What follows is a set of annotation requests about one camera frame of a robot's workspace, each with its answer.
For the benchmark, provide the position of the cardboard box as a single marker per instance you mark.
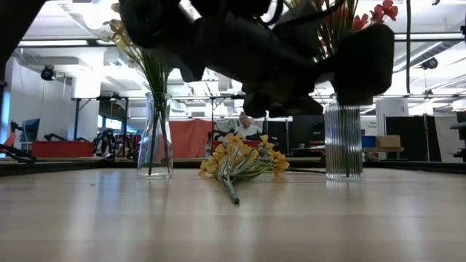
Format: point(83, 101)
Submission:
point(388, 141)

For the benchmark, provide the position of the black aluminium table frame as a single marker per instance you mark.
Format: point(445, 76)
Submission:
point(418, 165)

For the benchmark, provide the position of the black equipment stand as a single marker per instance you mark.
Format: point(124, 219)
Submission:
point(461, 127)

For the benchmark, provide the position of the blue background monitor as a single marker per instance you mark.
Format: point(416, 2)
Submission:
point(32, 129)

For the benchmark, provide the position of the blue plastic bin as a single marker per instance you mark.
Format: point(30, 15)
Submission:
point(369, 142)

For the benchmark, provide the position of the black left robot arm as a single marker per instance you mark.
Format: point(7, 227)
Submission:
point(153, 22)

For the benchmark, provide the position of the black overhead light bar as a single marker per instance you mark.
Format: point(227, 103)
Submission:
point(429, 36)

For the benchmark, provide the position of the short yellow flower bunch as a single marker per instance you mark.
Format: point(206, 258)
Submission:
point(236, 156)

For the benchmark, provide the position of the red flower bunch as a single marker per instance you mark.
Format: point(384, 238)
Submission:
point(384, 10)

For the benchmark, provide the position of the ribbed clear glass vase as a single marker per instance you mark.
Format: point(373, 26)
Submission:
point(344, 145)

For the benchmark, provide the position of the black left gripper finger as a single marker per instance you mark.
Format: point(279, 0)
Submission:
point(364, 65)
point(284, 105)

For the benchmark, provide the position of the black partition panel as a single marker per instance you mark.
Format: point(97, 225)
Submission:
point(411, 138)

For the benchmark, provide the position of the smooth clear glass vase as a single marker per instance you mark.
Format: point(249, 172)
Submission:
point(145, 153)

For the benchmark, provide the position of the wooden background shelf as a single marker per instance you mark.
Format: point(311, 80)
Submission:
point(386, 149)

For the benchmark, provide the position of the black hanging ceiling camera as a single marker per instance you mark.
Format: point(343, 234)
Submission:
point(429, 63)
point(47, 73)

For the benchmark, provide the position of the person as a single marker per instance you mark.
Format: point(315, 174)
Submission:
point(247, 131)

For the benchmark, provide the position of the long-stemmed yellow flower bunch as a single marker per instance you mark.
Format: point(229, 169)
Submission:
point(156, 72)

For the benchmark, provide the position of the background black robot arm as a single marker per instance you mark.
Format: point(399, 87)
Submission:
point(105, 140)

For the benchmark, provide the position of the black background rig frame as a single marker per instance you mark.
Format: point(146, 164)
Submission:
point(213, 120)
point(76, 120)

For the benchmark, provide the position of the orange cloth panel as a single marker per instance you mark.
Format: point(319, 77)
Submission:
point(189, 138)

